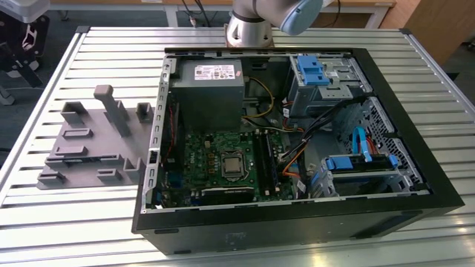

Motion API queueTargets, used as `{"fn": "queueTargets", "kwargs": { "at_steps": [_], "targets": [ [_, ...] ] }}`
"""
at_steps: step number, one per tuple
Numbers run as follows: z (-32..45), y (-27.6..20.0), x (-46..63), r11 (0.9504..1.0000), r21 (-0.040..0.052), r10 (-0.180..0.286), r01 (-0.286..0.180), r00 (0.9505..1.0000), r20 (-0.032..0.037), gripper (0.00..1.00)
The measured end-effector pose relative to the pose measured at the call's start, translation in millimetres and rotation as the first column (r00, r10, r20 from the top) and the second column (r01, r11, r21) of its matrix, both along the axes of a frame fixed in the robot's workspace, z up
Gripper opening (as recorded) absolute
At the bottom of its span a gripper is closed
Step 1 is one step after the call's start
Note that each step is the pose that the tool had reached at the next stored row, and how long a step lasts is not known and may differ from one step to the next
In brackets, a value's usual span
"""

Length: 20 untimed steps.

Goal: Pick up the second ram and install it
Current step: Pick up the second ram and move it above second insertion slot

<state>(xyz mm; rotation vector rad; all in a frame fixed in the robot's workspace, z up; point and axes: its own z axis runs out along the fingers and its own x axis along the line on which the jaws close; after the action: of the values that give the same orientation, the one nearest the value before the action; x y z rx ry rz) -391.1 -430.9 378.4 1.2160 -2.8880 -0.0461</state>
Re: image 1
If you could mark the CPU socket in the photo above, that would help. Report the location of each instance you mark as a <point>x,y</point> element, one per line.
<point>246,167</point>

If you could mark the pale grey stand foot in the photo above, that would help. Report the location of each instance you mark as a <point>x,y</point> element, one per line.
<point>6,96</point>

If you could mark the hard disk in blue carrier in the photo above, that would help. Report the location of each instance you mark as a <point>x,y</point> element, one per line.
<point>342,164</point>

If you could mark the blue plastic clip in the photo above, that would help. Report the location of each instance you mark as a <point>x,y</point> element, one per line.
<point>316,180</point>

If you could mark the grey parts rack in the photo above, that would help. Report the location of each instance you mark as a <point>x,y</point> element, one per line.
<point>97,133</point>

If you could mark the black open PC case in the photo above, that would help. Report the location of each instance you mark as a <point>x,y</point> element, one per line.
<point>259,231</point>

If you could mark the blue video port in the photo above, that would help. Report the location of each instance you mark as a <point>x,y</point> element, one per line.
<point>158,198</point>

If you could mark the wooden desk white legs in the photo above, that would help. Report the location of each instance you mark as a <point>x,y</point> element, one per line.
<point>372,3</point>

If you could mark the silver CPU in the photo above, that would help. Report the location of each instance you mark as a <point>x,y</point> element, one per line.
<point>233,166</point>

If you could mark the silver disk bay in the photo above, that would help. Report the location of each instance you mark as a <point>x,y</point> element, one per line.
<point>372,173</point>

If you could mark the blue plastic bay carrier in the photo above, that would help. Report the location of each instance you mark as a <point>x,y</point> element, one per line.
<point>312,75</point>

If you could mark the black RAM slot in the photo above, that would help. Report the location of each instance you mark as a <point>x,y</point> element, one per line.
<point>262,164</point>

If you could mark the black graphics card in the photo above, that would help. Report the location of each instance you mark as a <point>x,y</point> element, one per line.
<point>226,196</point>

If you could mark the grey metal drive cage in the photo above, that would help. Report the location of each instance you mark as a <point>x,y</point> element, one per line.
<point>334,94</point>

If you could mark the green motherboard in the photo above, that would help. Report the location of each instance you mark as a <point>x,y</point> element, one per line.
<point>201,147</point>

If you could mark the grey power supply unit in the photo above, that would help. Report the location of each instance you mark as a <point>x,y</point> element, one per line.
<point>207,103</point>

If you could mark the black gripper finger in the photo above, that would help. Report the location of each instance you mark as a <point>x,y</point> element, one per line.
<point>30,73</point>
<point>6,69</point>

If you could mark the black table corner cap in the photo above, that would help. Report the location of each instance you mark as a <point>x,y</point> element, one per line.
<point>406,31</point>
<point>82,29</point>

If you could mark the wooden cabinet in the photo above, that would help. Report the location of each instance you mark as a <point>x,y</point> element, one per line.
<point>438,27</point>

